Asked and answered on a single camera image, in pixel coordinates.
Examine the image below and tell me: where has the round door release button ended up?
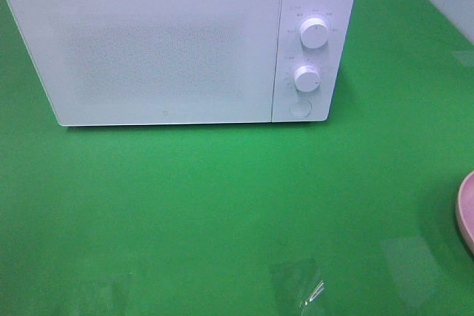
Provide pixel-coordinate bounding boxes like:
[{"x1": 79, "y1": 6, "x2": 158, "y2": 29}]
[{"x1": 290, "y1": 100, "x2": 312, "y2": 118}]

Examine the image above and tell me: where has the white microwave knob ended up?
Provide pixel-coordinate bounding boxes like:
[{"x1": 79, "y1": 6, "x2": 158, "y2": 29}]
[
  {"x1": 300, "y1": 16, "x2": 330, "y2": 50},
  {"x1": 293, "y1": 65, "x2": 321, "y2": 93}
]

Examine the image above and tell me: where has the pink round plate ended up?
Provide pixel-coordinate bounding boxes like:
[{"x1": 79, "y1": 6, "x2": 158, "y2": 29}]
[{"x1": 455, "y1": 172, "x2": 473, "y2": 254}]

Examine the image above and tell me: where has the white microwave door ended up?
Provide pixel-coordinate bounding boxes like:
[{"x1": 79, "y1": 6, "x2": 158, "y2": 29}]
[{"x1": 7, "y1": 0, "x2": 281, "y2": 127}]

